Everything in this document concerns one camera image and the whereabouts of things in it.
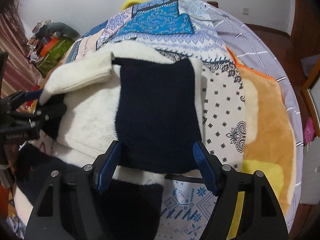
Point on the green patterned storage bag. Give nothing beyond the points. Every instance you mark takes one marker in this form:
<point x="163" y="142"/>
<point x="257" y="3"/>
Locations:
<point x="54" y="56"/>

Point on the yellow curved plush pillow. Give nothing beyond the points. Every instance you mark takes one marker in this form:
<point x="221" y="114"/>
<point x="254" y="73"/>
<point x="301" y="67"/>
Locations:
<point x="129" y="3"/>

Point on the orange yellow plush blanket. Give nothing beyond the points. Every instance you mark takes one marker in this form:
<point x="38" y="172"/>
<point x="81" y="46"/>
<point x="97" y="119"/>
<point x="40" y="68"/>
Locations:
<point x="270" y="144"/>

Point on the pink curtain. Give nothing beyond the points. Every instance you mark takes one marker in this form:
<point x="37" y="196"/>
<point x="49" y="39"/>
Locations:
<point x="19" y="73"/>

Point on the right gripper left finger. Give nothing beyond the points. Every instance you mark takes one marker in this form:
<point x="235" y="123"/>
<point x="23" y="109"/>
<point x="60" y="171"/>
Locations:
<point x="106" y="166"/>

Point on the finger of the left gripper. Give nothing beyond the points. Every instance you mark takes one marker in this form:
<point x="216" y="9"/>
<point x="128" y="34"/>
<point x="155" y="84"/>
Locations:
<point x="32" y="95"/>

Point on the brown wooden door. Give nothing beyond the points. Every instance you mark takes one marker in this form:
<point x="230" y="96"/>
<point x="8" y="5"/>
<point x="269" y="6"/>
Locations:
<point x="305" y="30"/>

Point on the grey checked bed sheet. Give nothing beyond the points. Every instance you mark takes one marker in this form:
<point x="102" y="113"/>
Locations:
<point x="255" y="54"/>

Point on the white and navy fleece garment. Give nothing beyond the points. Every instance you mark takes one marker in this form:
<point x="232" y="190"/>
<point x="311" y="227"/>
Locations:
<point x="127" y="93"/>

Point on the blue patchwork bedspread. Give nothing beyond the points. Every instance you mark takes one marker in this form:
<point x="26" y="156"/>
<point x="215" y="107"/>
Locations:
<point x="178" y="29"/>

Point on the orange box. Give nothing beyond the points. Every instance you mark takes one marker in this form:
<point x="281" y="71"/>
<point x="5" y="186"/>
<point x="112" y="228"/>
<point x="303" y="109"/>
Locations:
<point x="48" y="46"/>

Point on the wall power socket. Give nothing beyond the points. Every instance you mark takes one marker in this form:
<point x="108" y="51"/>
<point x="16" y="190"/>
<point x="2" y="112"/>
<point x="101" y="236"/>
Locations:
<point x="245" y="11"/>

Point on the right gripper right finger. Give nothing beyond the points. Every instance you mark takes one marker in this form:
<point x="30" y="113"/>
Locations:
<point x="205" y="164"/>

